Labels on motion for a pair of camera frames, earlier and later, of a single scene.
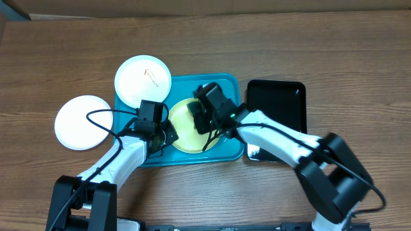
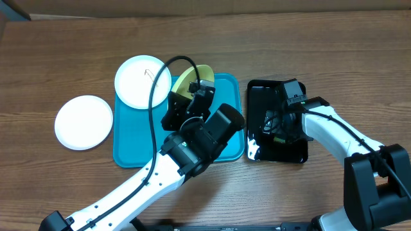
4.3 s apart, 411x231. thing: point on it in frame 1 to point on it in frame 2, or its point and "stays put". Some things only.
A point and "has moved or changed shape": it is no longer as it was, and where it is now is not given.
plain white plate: (72, 128) stays put
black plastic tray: (284, 101) stays put
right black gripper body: (212, 123) to (289, 131)
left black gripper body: (168, 134) to (178, 117)
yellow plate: (190, 140) has moved or changed shape
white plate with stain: (142, 77) stays put
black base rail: (241, 226) stays put
